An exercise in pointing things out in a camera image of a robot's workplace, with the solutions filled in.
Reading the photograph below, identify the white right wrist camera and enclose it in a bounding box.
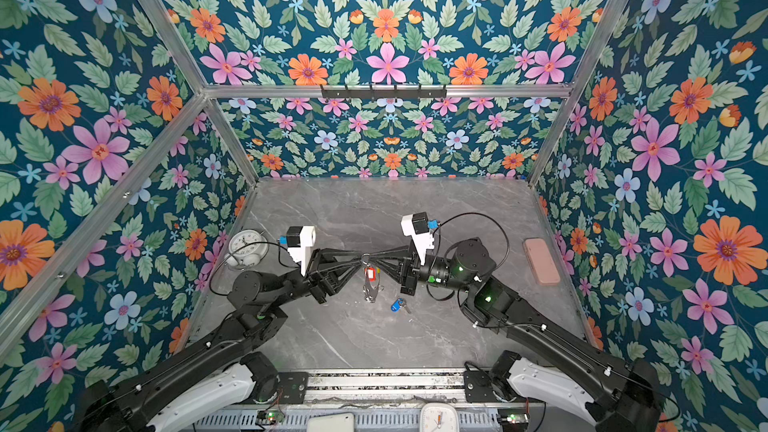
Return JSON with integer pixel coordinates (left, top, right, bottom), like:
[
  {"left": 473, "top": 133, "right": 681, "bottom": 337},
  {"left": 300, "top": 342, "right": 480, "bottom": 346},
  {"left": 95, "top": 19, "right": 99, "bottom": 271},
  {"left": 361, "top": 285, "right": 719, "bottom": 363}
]
[{"left": 400, "top": 212, "right": 437, "bottom": 265}]

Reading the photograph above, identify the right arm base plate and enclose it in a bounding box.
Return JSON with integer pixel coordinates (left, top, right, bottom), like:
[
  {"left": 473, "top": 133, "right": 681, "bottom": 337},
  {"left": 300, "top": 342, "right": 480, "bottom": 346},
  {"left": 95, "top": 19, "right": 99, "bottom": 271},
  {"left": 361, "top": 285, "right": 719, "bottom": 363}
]
[{"left": 463, "top": 369, "right": 526, "bottom": 403}]

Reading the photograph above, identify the pink rectangular case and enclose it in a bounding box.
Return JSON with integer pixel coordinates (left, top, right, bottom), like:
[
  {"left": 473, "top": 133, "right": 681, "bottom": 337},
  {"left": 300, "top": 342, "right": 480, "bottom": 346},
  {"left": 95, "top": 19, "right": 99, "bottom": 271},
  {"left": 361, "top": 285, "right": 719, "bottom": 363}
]
[{"left": 523, "top": 238, "right": 561, "bottom": 286}]

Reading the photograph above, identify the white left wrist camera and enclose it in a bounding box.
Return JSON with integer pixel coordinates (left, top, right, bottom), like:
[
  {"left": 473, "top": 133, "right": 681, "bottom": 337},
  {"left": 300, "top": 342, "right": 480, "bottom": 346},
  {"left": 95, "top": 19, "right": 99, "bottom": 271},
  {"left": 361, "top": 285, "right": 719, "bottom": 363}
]
[{"left": 279, "top": 225, "right": 316, "bottom": 276}]

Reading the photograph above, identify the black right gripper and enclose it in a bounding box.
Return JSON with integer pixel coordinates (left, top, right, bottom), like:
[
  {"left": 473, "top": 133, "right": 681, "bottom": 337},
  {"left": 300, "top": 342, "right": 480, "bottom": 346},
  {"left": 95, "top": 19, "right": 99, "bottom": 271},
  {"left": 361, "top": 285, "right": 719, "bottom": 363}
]
[{"left": 373, "top": 244, "right": 476, "bottom": 301}]

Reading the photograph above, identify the large grey perforated keyring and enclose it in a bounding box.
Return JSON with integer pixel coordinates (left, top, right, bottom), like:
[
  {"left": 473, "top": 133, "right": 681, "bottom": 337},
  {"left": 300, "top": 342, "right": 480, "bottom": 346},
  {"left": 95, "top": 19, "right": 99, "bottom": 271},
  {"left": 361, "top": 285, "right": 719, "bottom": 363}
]
[{"left": 361, "top": 254, "right": 380, "bottom": 303}]

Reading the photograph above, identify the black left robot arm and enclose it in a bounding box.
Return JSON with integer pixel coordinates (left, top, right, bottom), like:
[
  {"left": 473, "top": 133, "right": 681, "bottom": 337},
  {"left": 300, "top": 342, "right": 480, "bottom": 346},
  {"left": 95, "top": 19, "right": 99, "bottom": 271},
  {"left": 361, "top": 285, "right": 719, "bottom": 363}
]
[{"left": 70, "top": 249, "right": 370, "bottom": 431}]

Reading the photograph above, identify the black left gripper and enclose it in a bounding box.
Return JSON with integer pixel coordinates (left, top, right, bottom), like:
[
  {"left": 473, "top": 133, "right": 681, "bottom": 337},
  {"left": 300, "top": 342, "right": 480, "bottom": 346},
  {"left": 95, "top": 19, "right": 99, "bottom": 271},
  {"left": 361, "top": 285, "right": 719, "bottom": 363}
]
[{"left": 268, "top": 247, "right": 361, "bottom": 311}]

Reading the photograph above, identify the black hook rail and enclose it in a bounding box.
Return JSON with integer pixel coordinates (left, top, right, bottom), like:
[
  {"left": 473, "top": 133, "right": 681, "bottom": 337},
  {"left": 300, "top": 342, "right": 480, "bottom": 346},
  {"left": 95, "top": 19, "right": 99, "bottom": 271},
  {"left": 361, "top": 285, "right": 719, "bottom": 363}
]
[{"left": 320, "top": 85, "right": 448, "bottom": 100}]

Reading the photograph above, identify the white square clock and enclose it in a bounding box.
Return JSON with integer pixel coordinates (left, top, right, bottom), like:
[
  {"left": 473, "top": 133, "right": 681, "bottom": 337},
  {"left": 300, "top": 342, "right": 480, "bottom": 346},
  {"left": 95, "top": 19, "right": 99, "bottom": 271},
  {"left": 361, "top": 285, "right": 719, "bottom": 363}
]
[{"left": 418, "top": 403, "right": 460, "bottom": 432}]

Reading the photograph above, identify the white device at front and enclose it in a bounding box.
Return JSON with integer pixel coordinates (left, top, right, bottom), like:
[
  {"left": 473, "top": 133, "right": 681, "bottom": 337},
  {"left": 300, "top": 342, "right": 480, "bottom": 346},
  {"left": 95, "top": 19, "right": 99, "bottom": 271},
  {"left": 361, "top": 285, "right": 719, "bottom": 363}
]
[{"left": 306, "top": 413, "right": 356, "bottom": 432}]

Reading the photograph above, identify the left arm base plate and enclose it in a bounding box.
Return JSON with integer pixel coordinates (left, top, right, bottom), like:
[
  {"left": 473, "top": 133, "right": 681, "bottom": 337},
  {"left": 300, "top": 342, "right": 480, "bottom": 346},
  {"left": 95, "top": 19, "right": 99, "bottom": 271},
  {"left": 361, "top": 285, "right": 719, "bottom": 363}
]
[{"left": 242, "top": 372, "right": 310, "bottom": 405}]

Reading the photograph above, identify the white alarm clock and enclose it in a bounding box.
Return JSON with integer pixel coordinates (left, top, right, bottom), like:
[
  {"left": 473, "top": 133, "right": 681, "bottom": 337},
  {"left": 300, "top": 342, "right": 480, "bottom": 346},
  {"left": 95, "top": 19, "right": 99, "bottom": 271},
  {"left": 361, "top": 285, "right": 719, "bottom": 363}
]
[{"left": 226, "top": 229, "right": 269, "bottom": 268}]

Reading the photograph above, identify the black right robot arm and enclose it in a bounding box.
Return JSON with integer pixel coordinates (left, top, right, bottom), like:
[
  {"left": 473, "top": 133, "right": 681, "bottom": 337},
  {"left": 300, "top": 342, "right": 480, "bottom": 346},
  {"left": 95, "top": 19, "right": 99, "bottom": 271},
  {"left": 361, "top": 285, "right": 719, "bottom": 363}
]
[{"left": 362, "top": 238, "right": 664, "bottom": 431}]

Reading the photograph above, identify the key with blue tag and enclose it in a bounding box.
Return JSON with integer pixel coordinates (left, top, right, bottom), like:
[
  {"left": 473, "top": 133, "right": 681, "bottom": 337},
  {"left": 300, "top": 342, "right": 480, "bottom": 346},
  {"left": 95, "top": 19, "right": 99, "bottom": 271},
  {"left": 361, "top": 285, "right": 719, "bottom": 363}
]
[{"left": 390, "top": 297, "right": 411, "bottom": 314}]

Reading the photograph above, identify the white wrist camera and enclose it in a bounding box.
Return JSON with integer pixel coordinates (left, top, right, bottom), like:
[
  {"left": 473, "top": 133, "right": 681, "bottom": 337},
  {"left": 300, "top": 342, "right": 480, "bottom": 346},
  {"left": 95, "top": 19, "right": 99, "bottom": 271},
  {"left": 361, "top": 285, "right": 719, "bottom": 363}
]
[
  {"left": 400, "top": 212, "right": 437, "bottom": 265},
  {"left": 279, "top": 225, "right": 316, "bottom": 276}
]

